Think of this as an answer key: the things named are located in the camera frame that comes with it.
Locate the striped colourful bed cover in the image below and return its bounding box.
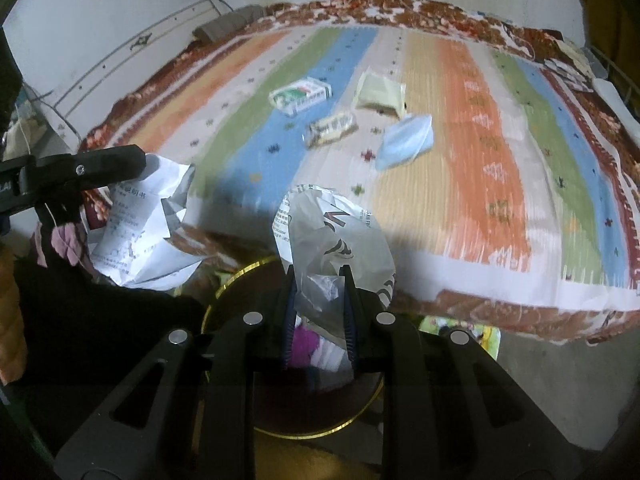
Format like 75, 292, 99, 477
77, 0, 640, 347

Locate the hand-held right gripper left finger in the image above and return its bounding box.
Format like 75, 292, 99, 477
54, 265, 299, 480

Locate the white folded cloth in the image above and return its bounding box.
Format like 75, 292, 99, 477
591, 77, 640, 127

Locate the dark gold-rimmed trash bin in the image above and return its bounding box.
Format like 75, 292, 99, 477
199, 254, 387, 440

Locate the clear printed plastic bag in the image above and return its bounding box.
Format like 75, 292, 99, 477
271, 184, 398, 357

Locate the blue face mask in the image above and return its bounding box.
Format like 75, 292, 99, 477
374, 113, 434, 172

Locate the white paper leaflet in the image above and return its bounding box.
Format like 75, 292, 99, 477
89, 154, 212, 292

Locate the pale yellow packet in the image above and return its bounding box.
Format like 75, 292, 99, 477
351, 70, 408, 121

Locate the green printed bag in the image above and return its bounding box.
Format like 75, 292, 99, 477
419, 314, 502, 362

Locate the striped colourful blanket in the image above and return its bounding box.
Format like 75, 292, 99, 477
107, 22, 640, 311

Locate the orange cloth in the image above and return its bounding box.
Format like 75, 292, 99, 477
0, 244, 29, 387

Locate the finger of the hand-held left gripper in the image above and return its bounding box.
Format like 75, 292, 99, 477
36, 191, 90, 234
27, 144, 147, 202

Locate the pink cloth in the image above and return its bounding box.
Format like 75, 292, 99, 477
29, 219, 92, 267

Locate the clear snack wrapper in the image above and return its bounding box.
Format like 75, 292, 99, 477
304, 111, 359, 149

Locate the green and white carton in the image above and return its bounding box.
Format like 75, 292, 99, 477
269, 76, 334, 118

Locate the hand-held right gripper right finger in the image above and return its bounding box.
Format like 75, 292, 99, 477
339, 265, 582, 480

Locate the metal bed rail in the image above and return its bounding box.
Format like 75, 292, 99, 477
584, 44, 640, 111

